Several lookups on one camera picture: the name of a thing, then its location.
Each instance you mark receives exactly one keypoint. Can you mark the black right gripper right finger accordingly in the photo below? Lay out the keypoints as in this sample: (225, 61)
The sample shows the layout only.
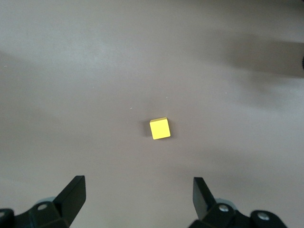
(204, 204)

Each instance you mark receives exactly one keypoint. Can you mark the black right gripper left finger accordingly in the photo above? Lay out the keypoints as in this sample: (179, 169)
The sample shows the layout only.
(69, 202)

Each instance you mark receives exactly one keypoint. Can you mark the yellow cube block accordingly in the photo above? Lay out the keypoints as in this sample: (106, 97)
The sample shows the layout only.
(160, 129)

